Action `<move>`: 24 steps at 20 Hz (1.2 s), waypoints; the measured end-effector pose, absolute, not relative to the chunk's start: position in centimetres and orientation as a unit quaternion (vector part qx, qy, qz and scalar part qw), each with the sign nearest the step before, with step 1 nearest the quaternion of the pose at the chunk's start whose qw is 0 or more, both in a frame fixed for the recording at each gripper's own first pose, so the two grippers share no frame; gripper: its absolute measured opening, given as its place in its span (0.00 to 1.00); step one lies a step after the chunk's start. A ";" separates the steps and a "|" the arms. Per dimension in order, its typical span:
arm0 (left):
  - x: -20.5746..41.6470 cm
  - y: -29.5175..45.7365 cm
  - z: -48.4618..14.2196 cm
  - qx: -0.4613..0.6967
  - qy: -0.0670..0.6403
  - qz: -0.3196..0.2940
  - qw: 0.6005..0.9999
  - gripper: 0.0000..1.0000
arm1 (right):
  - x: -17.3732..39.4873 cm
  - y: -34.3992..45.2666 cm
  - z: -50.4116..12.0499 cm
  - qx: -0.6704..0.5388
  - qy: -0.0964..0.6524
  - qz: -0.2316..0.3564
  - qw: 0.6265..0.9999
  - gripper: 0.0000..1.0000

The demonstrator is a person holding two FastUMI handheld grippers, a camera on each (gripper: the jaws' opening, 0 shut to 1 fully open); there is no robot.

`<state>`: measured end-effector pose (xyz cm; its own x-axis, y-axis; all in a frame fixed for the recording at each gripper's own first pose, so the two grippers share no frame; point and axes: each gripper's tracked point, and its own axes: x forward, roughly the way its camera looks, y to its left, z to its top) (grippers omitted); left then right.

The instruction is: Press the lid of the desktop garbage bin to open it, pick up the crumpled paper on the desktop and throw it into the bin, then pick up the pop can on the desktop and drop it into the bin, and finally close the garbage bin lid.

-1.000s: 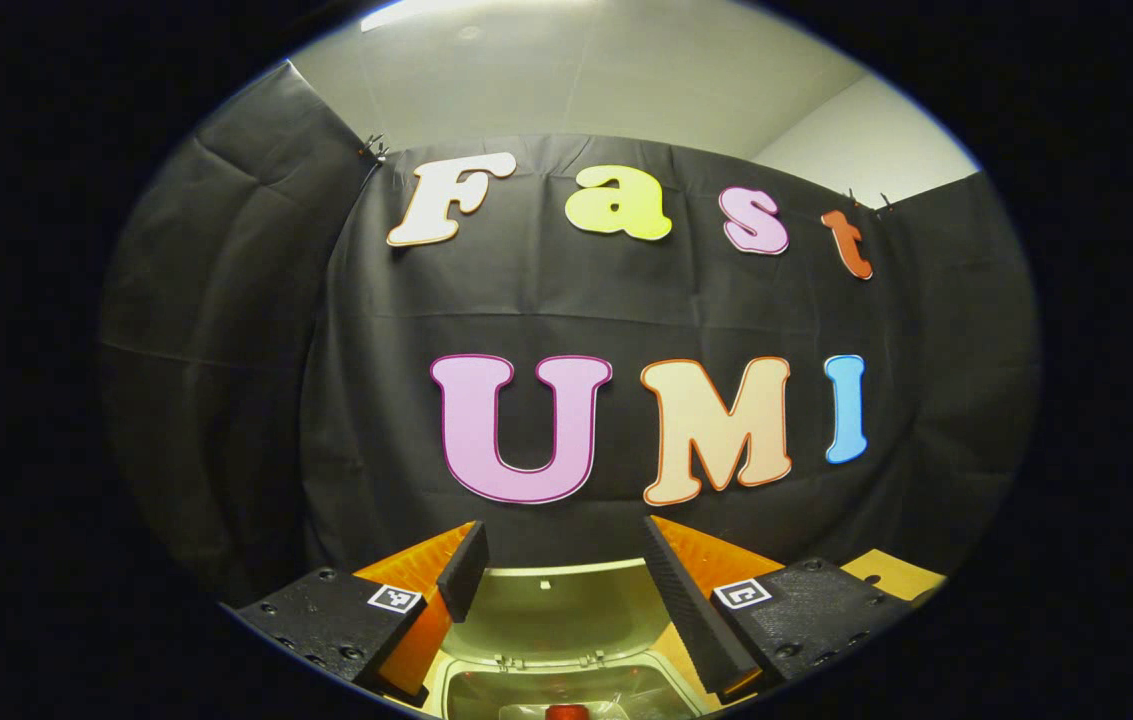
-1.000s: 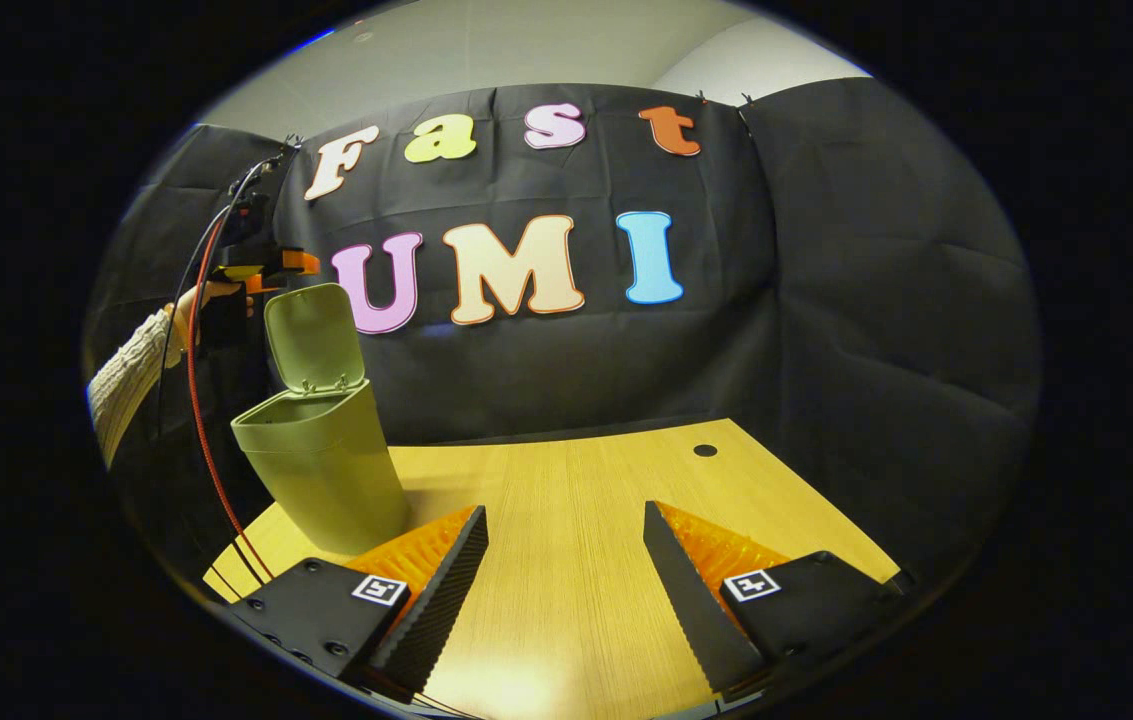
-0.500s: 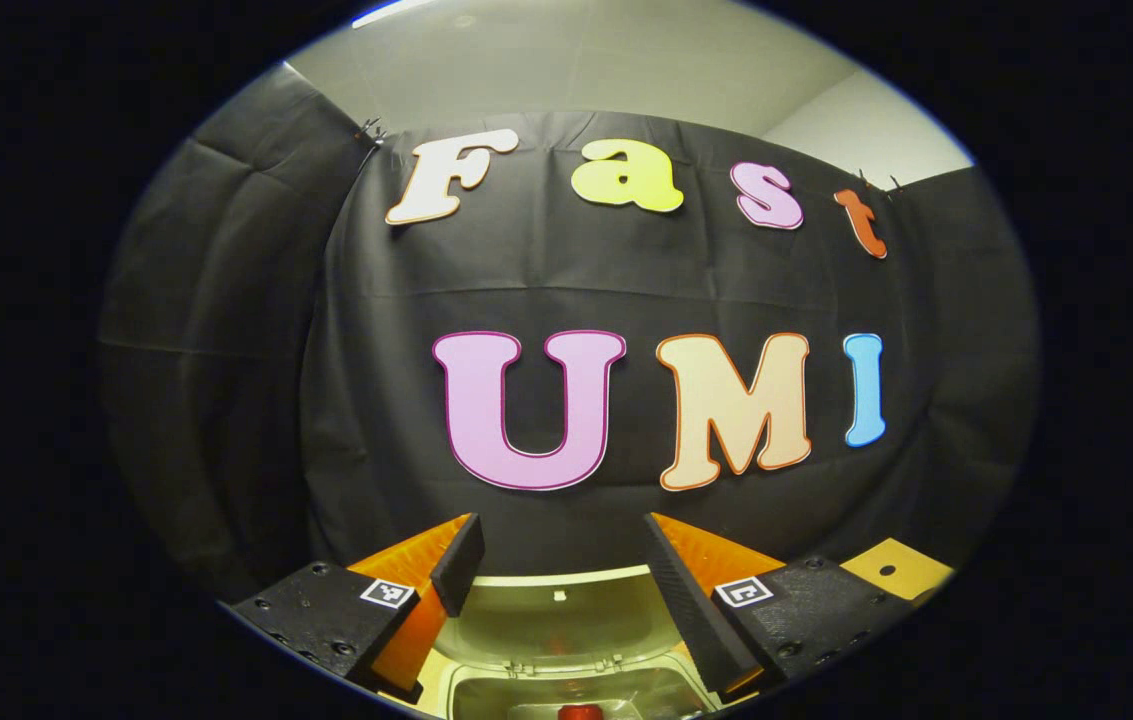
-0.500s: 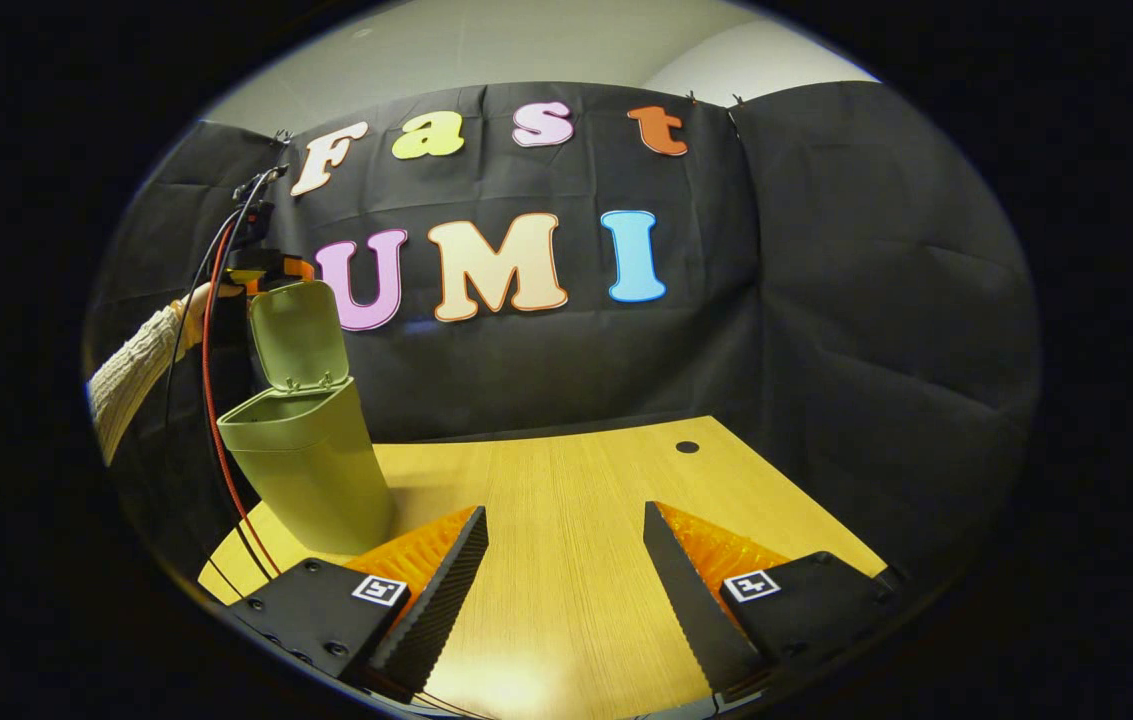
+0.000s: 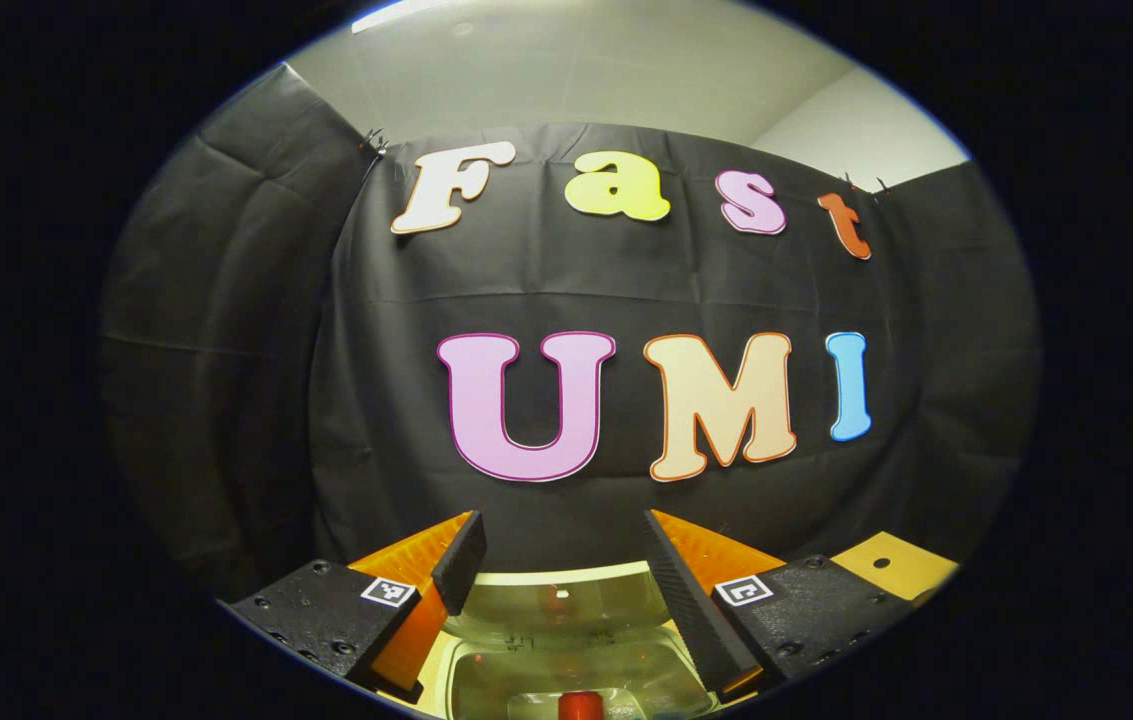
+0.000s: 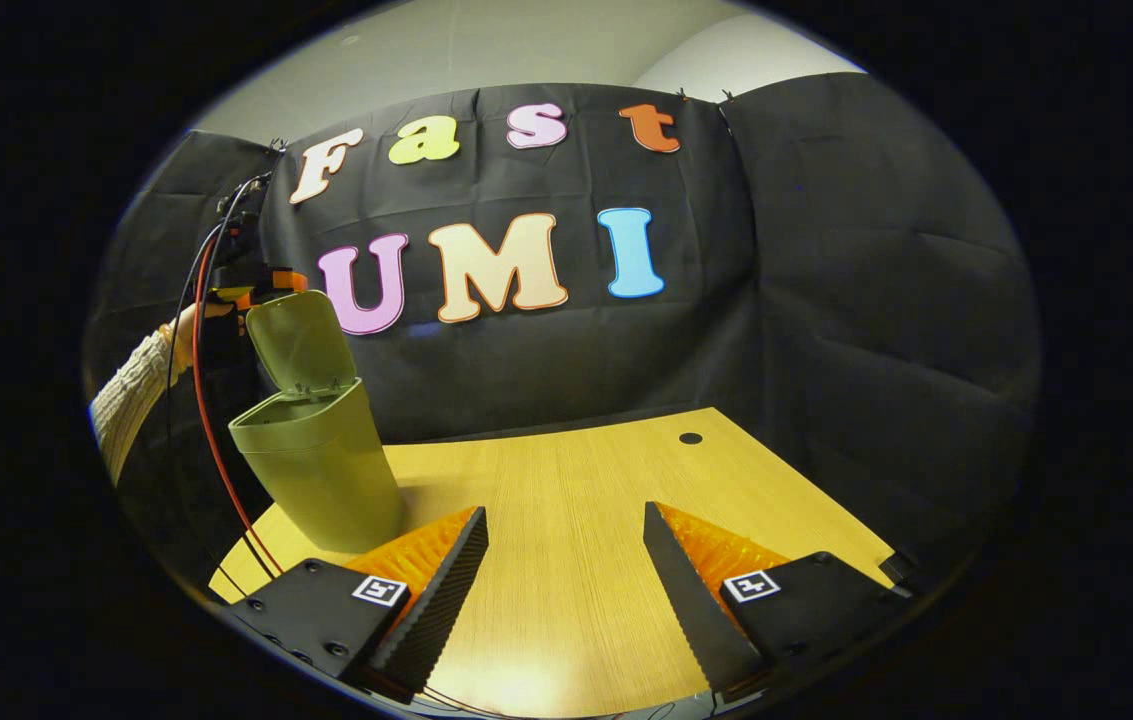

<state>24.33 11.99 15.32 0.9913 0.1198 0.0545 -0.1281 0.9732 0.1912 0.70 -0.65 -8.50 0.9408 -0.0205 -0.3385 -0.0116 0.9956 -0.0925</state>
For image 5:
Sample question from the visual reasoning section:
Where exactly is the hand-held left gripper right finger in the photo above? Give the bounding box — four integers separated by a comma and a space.
642, 508, 917, 701

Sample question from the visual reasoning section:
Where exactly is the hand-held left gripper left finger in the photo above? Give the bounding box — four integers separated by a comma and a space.
226, 510, 487, 701

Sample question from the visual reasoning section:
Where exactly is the green desktop garbage bin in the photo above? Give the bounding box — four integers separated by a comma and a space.
406, 560, 727, 720

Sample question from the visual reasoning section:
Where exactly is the black backdrop cloth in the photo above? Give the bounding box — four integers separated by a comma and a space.
101, 62, 1042, 601

